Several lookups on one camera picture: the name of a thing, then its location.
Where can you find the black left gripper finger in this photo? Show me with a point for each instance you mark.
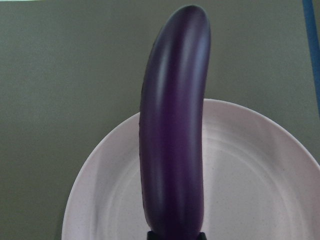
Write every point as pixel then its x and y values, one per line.
pixel 175 236

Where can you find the purple eggplant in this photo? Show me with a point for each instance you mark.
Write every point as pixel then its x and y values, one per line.
pixel 170 124

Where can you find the pink plate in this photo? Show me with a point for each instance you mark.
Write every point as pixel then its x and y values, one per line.
pixel 260 183

